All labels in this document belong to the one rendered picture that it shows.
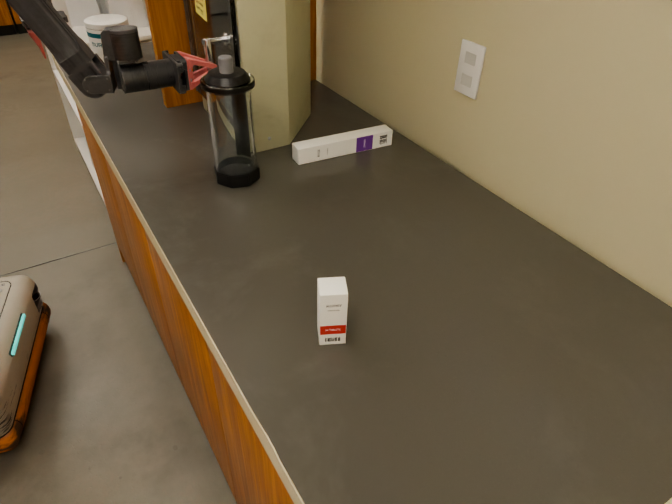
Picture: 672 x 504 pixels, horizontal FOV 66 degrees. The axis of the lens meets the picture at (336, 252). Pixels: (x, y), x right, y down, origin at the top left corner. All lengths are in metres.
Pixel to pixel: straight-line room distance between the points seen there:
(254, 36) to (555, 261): 0.77
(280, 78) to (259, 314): 0.62
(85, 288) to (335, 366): 1.84
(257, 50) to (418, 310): 0.68
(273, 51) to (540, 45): 0.56
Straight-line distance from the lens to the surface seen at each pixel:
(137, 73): 1.19
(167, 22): 1.55
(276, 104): 1.29
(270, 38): 1.24
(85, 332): 2.30
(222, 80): 1.08
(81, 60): 1.19
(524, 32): 1.14
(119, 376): 2.09
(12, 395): 1.93
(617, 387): 0.87
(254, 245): 1.00
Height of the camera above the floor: 1.54
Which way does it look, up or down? 38 degrees down
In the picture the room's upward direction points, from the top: 2 degrees clockwise
